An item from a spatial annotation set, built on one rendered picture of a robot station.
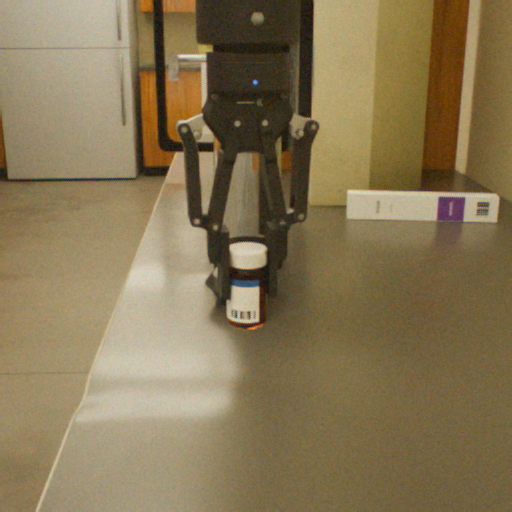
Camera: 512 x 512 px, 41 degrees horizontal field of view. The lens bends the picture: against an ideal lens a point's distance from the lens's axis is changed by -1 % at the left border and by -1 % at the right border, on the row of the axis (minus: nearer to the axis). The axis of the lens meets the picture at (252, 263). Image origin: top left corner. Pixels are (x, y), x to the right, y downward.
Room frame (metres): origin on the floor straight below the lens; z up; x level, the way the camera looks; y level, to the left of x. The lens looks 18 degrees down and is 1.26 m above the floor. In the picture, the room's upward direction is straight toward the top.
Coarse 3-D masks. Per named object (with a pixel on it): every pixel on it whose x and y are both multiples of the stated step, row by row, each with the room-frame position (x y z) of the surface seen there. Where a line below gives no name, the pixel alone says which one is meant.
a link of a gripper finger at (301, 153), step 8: (312, 120) 0.65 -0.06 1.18; (304, 128) 0.66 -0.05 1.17; (312, 128) 0.65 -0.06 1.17; (304, 136) 0.65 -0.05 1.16; (312, 136) 0.65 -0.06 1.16; (296, 144) 0.66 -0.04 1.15; (304, 144) 0.65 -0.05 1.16; (296, 152) 0.66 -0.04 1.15; (304, 152) 0.65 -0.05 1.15; (296, 160) 0.66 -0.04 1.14; (304, 160) 0.65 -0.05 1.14; (296, 168) 0.66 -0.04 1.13; (304, 168) 0.65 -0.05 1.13; (296, 176) 0.66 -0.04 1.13; (304, 176) 0.65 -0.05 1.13; (296, 184) 0.65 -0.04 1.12; (304, 184) 0.65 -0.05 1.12; (296, 192) 0.65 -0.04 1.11; (304, 192) 0.65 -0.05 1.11; (296, 200) 0.65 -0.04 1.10; (304, 200) 0.65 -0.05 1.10; (296, 208) 0.65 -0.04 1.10; (304, 208) 0.65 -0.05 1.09; (296, 216) 0.65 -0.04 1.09; (304, 216) 0.65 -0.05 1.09
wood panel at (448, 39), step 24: (456, 0) 1.69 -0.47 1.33; (432, 24) 1.68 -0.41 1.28; (456, 24) 1.69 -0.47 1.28; (432, 48) 1.68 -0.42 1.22; (456, 48) 1.69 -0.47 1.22; (432, 72) 1.68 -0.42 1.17; (456, 72) 1.69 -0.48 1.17; (432, 96) 1.68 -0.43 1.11; (456, 96) 1.69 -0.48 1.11; (432, 120) 1.68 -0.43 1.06; (456, 120) 1.69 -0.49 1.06; (432, 144) 1.68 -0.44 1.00; (456, 144) 1.69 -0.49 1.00; (288, 168) 1.67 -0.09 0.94; (432, 168) 1.68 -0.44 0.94
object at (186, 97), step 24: (168, 0) 1.63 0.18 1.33; (192, 0) 1.62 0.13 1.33; (168, 24) 1.63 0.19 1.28; (192, 24) 1.63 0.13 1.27; (168, 48) 1.63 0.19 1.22; (192, 48) 1.63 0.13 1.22; (192, 72) 1.63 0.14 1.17; (168, 96) 1.63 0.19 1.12; (192, 96) 1.63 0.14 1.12; (168, 120) 1.63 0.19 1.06
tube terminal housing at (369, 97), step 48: (336, 0) 1.30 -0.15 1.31; (384, 0) 1.32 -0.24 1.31; (432, 0) 1.45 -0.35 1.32; (336, 48) 1.30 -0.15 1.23; (384, 48) 1.33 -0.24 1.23; (336, 96) 1.30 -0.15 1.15; (384, 96) 1.33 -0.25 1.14; (336, 144) 1.30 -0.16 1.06; (384, 144) 1.34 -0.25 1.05; (336, 192) 1.30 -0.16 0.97
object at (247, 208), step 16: (240, 160) 0.90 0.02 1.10; (256, 160) 0.90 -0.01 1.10; (240, 176) 0.90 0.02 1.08; (256, 176) 0.90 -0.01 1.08; (240, 192) 0.90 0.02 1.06; (256, 192) 0.90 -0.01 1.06; (240, 208) 0.90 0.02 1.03; (256, 208) 0.90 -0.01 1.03; (240, 224) 0.90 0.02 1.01; (256, 224) 0.90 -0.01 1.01; (240, 240) 0.90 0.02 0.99; (256, 240) 0.90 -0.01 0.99
